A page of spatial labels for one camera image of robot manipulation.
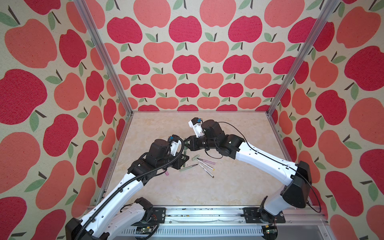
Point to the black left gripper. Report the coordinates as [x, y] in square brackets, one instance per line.
[178, 163]

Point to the aluminium left rear corner post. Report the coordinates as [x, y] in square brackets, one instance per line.
[90, 24]

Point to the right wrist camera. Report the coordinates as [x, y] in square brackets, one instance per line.
[196, 125]

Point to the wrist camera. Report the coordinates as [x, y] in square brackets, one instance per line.
[174, 143]
[196, 125]

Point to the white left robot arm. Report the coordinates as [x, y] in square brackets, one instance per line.
[106, 221]

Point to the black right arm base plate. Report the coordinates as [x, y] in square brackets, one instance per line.
[253, 215]

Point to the white brown-tipped pen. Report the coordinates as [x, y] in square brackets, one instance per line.
[209, 173]

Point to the white yellow-tipped pen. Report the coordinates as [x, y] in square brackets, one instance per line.
[206, 165]

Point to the light green pen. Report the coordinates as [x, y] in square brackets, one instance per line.
[188, 167]

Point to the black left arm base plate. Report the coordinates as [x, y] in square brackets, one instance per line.
[155, 215]

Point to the aluminium corner post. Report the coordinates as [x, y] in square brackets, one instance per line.
[90, 24]
[319, 25]

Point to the light green pen cap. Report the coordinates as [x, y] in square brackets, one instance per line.
[195, 157]

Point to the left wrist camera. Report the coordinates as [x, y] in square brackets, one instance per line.
[174, 143]

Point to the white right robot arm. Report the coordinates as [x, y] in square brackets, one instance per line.
[296, 178]

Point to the purple pen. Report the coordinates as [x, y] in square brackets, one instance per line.
[207, 161]

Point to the dark green pen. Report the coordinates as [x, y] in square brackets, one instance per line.
[185, 151]

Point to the aluminium right rear corner post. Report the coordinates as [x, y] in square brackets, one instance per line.
[319, 25]

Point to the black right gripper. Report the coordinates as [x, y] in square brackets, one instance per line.
[191, 146]

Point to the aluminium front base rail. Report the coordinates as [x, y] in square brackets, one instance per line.
[226, 223]

